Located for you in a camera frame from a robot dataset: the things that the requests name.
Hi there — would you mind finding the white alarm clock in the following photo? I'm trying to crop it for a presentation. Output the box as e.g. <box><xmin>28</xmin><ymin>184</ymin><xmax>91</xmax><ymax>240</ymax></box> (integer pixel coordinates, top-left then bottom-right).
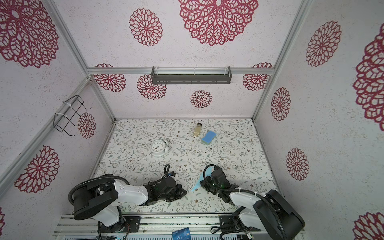
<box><xmin>150</xmin><ymin>140</ymin><xmax>173</xmax><ymax>158</ymax></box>

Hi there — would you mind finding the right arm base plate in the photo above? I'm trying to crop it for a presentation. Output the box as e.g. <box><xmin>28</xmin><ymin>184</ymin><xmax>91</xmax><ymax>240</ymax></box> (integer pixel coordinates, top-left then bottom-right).
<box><xmin>219</xmin><ymin>215</ymin><xmax>247</xmax><ymax>231</ymax></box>

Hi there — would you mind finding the black wall shelf rack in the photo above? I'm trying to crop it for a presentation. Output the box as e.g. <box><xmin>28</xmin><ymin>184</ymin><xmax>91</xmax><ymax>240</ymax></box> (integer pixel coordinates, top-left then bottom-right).
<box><xmin>150</xmin><ymin>67</ymin><xmax>233</xmax><ymax>85</ymax></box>

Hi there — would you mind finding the blue card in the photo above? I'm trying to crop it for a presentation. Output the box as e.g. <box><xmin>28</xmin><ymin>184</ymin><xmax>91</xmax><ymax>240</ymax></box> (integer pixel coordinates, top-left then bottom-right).
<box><xmin>172</xmin><ymin>228</ymin><xmax>192</xmax><ymax>240</ymax></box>

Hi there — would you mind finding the black wire wall basket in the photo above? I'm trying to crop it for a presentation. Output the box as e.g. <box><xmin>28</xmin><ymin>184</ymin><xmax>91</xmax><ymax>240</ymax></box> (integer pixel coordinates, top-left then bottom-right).
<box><xmin>53</xmin><ymin>95</ymin><xmax>92</xmax><ymax>137</ymax></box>

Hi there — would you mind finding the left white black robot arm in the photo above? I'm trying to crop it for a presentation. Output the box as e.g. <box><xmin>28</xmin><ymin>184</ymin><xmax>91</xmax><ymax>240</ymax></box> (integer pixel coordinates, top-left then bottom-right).
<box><xmin>68</xmin><ymin>172</ymin><xmax>187</xmax><ymax>232</ymax></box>

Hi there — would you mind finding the light blue paper sheet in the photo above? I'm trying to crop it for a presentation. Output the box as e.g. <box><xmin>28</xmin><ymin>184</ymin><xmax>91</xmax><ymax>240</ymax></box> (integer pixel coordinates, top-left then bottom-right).
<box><xmin>191</xmin><ymin>167</ymin><xmax>213</xmax><ymax>192</ymax></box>

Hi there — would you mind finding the small yellow liquid jar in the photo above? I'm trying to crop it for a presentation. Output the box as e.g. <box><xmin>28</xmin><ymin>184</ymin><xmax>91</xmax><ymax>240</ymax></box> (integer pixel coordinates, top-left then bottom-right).
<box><xmin>193</xmin><ymin>123</ymin><xmax>203</xmax><ymax>137</ymax></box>

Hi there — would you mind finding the blue green sponge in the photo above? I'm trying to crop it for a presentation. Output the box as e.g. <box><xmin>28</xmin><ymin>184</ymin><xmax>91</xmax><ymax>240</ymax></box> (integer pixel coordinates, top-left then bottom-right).
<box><xmin>202</xmin><ymin>131</ymin><xmax>217</xmax><ymax>145</ymax></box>

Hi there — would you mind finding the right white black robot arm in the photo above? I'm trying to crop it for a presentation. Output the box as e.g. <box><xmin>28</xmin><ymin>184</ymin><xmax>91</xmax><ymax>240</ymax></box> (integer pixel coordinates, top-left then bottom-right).
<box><xmin>200</xmin><ymin>164</ymin><xmax>306</xmax><ymax>240</ymax></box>

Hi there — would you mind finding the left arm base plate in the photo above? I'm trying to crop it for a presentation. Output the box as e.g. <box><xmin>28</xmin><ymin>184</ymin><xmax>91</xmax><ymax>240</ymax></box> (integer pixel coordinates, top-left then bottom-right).
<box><xmin>98</xmin><ymin>216</ymin><xmax>141</xmax><ymax>233</ymax></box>

